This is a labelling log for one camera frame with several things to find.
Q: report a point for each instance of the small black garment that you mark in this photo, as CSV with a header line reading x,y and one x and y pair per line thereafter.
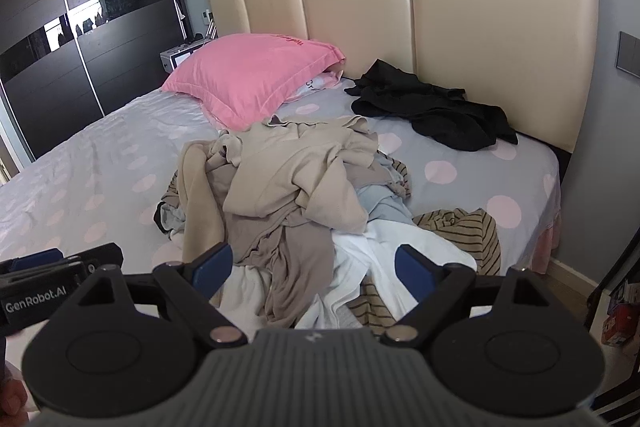
x,y
161,218

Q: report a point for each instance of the black shelf frame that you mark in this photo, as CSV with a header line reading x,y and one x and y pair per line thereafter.
x,y
597,302

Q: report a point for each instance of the white nightstand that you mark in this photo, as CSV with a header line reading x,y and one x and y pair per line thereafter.
x,y
172,57

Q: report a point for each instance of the taupe garment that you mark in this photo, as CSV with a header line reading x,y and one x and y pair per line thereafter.
x,y
290,267

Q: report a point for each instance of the light blue garment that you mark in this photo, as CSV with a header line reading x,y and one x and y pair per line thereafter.
x,y
385,209

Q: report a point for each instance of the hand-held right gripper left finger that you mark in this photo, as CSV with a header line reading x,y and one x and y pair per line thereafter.
x,y
212,269

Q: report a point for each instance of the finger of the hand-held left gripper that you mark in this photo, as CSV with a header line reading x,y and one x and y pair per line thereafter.
x,y
102,256
37,258

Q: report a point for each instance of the pink pillow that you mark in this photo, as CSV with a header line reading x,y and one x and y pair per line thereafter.
x,y
250,77

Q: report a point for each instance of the pink bed skirt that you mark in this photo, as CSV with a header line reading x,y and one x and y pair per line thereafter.
x,y
545,247

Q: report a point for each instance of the light beige garment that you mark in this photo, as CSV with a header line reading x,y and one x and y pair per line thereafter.
x,y
192,197

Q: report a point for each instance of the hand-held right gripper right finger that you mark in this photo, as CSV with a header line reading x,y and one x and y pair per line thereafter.
x,y
412,268

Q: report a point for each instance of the brown striped garment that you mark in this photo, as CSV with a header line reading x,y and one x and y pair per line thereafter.
x,y
465,232

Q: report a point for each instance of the person's left hand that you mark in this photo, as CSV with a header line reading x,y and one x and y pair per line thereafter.
x,y
12,402

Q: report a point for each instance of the dark striped garment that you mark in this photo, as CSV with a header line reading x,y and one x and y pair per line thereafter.
x,y
170,189

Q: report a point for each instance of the red printed box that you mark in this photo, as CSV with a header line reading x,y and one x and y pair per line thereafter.
x,y
617,326

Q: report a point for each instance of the beige padded headboard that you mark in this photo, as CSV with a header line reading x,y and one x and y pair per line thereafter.
x,y
475,32

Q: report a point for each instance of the grey wall switch panel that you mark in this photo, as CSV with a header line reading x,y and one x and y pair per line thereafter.
x,y
629,54

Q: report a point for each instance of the white wall thermostat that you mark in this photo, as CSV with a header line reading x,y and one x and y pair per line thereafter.
x,y
206,15

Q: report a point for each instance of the white printed pillow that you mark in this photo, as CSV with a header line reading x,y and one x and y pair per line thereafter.
x,y
317,84

